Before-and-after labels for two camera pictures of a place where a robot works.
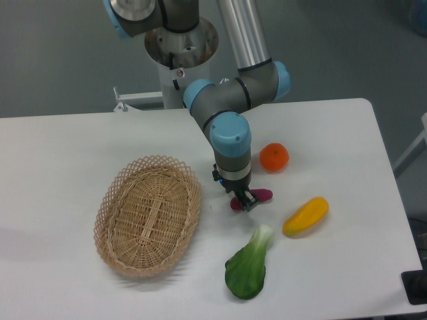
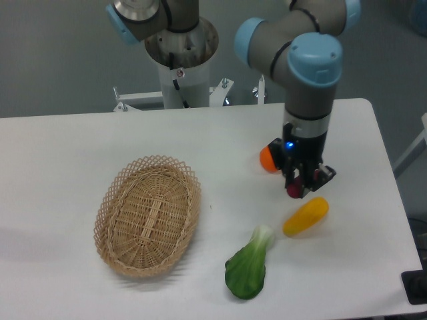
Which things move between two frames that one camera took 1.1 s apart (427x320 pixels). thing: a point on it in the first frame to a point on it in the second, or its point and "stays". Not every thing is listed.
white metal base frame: x=123 y=107 stays
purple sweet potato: x=261 y=195 to x=294 y=189
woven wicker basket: x=147 y=215 stays
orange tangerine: x=274 y=157 stays
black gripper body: x=238 y=187 to x=292 y=150
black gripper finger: x=248 y=200 to x=326 y=173
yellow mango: x=311 y=213 stays
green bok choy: x=245 y=271 stays
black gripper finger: x=241 y=200 to x=289 y=173
